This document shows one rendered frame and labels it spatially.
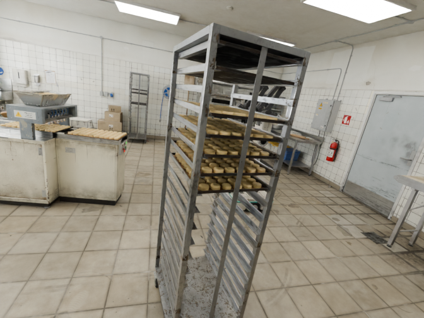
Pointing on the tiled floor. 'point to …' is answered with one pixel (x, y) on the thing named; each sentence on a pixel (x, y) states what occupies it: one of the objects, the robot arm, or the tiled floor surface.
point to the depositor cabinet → (28, 171)
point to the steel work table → (296, 147)
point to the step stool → (82, 121)
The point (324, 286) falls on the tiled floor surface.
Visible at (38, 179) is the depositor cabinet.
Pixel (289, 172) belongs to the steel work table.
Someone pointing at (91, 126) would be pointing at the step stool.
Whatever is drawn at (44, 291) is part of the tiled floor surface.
